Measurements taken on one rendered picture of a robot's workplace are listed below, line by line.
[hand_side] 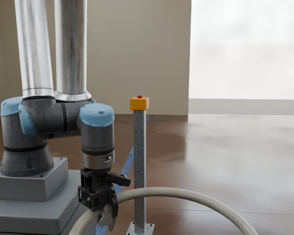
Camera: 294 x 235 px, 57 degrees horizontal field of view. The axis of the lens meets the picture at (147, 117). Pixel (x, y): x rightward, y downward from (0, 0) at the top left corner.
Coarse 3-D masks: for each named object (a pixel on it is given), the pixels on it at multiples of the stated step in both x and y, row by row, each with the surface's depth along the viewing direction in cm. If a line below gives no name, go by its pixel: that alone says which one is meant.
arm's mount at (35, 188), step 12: (60, 168) 109; (0, 180) 97; (12, 180) 96; (24, 180) 96; (36, 180) 95; (48, 180) 98; (60, 180) 109; (0, 192) 98; (12, 192) 97; (24, 192) 97; (36, 192) 96; (48, 192) 98
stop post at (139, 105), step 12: (132, 108) 194; (144, 108) 192; (144, 120) 198; (144, 132) 199; (144, 144) 201; (144, 156) 203; (144, 168) 205; (144, 180) 206; (144, 204) 210; (144, 216) 212; (132, 228) 220; (144, 228) 214
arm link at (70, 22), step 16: (64, 0) 89; (80, 0) 91; (64, 16) 91; (80, 16) 93; (64, 32) 93; (80, 32) 95; (64, 48) 95; (80, 48) 97; (64, 64) 97; (80, 64) 99; (64, 80) 99; (80, 80) 101; (64, 96) 100; (80, 96) 102
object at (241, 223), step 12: (132, 192) 87; (144, 192) 88; (156, 192) 88; (168, 192) 88; (180, 192) 88; (192, 192) 87; (204, 204) 84; (216, 204) 82; (84, 216) 74; (228, 216) 78; (240, 216) 76; (72, 228) 70; (84, 228) 72; (240, 228) 73; (252, 228) 71
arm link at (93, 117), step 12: (84, 108) 72; (96, 108) 73; (108, 108) 73; (84, 120) 70; (96, 120) 70; (108, 120) 71; (84, 132) 71; (96, 132) 70; (108, 132) 72; (84, 144) 72; (96, 144) 71; (108, 144) 73
